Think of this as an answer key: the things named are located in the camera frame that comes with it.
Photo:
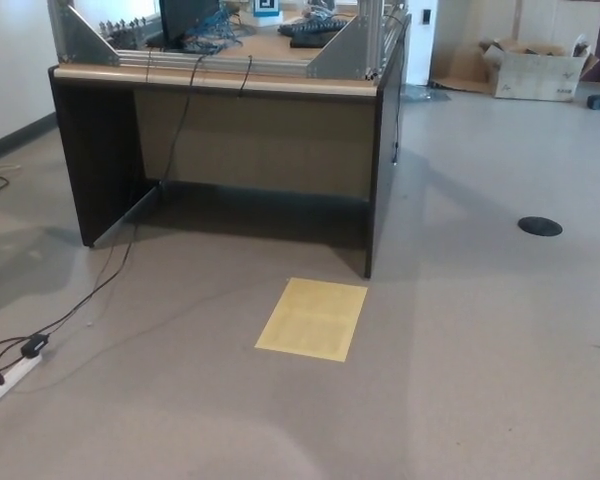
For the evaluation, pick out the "yellow paper sheet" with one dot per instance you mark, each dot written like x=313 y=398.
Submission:
x=311 y=320

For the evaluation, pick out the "dark wooden desk beige top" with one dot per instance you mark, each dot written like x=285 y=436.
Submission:
x=257 y=145

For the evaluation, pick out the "flat black device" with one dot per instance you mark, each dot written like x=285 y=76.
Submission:
x=307 y=41

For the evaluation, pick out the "black computer keyboard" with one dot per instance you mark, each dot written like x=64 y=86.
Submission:
x=310 y=27

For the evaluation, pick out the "flat brown cardboard piece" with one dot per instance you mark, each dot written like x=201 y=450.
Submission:
x=457 y=70

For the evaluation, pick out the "white box with fiducial marker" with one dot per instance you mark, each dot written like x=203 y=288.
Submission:
x=266 y=6

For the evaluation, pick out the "black round floor cover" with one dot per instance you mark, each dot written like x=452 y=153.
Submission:
x=539 y=225

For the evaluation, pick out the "black computer monitor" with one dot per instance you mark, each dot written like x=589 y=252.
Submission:
x=187 y=17

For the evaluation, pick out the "row of metal bolts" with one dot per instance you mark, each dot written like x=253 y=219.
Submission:
x=122 y=29

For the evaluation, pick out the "open white cardboard box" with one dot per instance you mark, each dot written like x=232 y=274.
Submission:
x=532 y=75

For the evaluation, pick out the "black power adapter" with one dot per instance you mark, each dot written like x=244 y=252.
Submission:
x=34 y=345

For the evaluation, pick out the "white power strip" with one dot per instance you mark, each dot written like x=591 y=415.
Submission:
x=9 y=378

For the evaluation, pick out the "black wall plate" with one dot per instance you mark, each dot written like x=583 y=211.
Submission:
x=426 y=16

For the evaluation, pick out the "aluminium extrusion frame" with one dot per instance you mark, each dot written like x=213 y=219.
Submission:
x=85 y=45

